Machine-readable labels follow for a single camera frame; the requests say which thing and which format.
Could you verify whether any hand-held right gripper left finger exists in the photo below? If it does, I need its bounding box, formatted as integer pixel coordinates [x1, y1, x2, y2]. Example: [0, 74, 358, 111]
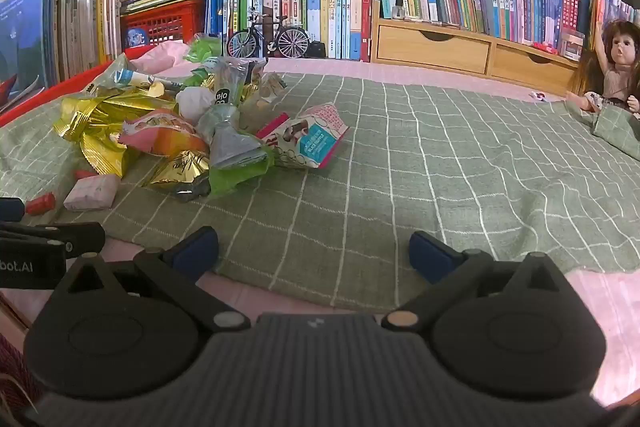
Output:
[54, 226, 252, 334]

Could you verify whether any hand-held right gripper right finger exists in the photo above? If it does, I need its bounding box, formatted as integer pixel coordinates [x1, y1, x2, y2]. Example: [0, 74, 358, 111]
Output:
[381, 230, 577, 333]

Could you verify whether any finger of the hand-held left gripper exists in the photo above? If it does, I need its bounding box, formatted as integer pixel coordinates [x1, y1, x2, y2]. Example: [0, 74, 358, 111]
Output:
[0, 198, 26, 223]
[0, 222, 106, 258]

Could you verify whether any pile of snack wrappers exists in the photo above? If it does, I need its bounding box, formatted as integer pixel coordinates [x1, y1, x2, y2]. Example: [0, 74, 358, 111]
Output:
[52, 34, 276, 202]

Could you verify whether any row of pale thin books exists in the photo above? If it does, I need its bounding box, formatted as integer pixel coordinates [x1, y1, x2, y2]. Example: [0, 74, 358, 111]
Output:
[52, 0, 123, 82]

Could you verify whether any row of books in white case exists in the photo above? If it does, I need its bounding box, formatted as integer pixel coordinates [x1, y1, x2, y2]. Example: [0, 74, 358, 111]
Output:
[272, 0, 375, 62]

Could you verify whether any row of books behind doll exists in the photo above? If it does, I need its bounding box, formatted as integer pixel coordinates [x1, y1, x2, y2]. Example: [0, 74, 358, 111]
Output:
[590, 0, 640, 58]

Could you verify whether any small red cap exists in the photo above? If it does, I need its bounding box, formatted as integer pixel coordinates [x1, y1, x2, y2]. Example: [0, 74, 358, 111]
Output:
[25, 192, 56, 215]

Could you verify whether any white tissue packet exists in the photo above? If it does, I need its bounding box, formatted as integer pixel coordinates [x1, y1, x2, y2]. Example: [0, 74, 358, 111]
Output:
[63, 173, 121, 212]

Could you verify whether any green checked cloth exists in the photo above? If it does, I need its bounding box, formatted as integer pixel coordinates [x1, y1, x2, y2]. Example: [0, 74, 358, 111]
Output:
[0, 72, 640, 313]

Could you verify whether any maroon cloth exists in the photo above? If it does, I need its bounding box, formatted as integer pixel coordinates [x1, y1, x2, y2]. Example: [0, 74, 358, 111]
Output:
[0, 302, 46, 413]

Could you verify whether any red box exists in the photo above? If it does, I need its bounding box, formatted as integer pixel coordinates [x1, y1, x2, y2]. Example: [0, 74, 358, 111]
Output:
[0, 49, 151, 128]

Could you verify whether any red blue snack packet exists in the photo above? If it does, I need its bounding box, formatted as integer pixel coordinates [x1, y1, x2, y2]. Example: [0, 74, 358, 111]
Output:
[257, 103, 351, 170]

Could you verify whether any large blue picture book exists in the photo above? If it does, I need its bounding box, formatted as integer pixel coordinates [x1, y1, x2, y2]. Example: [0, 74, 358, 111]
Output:
[0, 0, 58, 115]

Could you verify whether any pink crumpled cloth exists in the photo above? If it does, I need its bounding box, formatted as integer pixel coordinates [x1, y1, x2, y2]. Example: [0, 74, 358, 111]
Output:
[129, 41, 193, 75]

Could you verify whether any wooden drawer organizer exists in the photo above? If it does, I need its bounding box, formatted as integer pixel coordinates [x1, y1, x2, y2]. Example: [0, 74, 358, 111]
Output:
[372, 1, 583, 94]

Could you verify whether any red plastic basket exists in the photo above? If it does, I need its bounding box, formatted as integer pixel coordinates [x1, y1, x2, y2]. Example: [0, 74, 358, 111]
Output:
[121, 0, 208, 52]

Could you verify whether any miniature bicycle model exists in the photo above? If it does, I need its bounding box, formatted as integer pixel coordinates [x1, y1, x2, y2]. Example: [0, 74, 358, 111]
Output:
[226, 9, 312, 60]

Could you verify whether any small grey box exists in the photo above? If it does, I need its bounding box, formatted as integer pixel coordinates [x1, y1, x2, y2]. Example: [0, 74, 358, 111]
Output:
[559, 28, 587, 62]

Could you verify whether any brown-haired doll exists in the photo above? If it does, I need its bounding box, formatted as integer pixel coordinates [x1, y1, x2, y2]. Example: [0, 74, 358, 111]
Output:
[566, 19, 640, 120]

